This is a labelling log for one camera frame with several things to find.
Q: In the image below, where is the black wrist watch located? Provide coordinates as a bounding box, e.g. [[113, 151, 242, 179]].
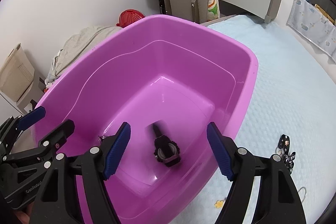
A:
[[151, 122, 181, 167]]

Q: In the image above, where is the left hand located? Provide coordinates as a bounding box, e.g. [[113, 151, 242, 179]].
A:
[[14, 210, 30, 224]]

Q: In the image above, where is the yellow charm pendant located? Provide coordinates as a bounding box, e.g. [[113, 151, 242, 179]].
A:
[[214, 198, 227, 209]]

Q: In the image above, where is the grey clothes pile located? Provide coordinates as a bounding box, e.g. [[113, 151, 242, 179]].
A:
[[45, 26, 122, 89]]

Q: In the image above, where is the light blue bed cover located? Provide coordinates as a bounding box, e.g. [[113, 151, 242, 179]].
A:
[[170, 14, 336, 224]]

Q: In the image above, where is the purple plastic tub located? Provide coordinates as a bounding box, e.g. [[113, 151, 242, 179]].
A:
[[32, 15, 258, 223]]

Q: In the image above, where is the red plastic basket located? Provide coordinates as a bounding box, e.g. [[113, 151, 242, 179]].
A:
[[116, 9, 145, 28]]

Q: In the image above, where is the blue patterned bumper cloth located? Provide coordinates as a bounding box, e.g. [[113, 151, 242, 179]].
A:
[[287, 0, 335, 62]]

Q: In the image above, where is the black patterned lanyard keychain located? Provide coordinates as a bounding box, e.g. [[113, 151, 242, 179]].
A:
[[275, 134, 295, 174]]

